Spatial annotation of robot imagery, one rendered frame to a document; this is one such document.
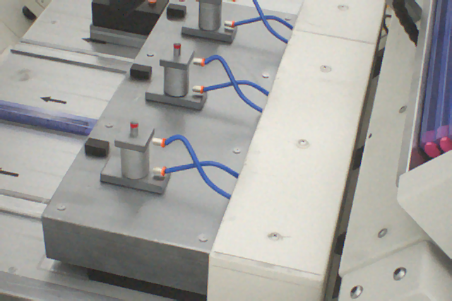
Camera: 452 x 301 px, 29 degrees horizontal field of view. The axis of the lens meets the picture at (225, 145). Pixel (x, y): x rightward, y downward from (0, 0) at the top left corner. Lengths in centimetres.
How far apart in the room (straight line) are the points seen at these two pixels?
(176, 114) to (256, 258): 19
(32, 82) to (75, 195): 24
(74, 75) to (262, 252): 36
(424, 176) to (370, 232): 9
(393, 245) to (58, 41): 52
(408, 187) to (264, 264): 15
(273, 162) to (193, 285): 11
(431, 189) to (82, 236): 29
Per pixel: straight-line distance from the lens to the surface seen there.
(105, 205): 66
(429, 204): 49
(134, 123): 65
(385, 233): 55
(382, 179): 60
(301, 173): 67
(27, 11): 247
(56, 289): 67
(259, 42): 84
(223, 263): 60
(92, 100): 86
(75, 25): 98
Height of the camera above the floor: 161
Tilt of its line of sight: 35 degrees down
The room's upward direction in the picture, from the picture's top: 59 degrees clockwise
